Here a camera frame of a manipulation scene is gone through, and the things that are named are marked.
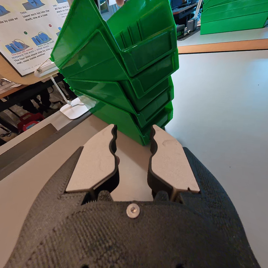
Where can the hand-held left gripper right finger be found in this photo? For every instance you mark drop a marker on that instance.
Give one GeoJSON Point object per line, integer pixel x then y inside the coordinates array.
{"type": "Point", "coordinates": [173, 165]}

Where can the red plastic case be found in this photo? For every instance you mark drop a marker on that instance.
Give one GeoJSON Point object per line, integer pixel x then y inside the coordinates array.
{"type": "Point", "coordinates": [29, 123]}

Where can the nested green bin stack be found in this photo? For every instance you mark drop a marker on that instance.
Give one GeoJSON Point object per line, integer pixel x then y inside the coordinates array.
{"type": "Point", "coordinates": [230, 25]}

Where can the green plastic storage bin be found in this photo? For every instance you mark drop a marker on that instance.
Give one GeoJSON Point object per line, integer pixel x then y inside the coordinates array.
{"type": "Point", "coordinates": [100, 92]}
{"type": "Point", "coordinates": [117, 121]}
{"type": "Point", "coordinates": [83, 48]}
{"type": "Point", "coordinates": [100, 67]}

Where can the printed instruction sheet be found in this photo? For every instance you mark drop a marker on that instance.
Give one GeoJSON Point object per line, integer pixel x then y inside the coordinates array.
{"type": "Point", "coordinates": [31, 31]}

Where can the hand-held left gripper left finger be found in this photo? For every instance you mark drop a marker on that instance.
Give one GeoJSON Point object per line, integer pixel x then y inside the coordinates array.
{"type": "Point", "coordinates": [94, 163]}

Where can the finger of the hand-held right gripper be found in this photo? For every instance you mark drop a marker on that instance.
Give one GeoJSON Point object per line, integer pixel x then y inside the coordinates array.
{"type": "Point", "coordinates": [120, 2]}

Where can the grey desk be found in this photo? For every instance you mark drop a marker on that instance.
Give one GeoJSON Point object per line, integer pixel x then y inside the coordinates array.
{"type": "Point", "coordinates": [219, 104]}

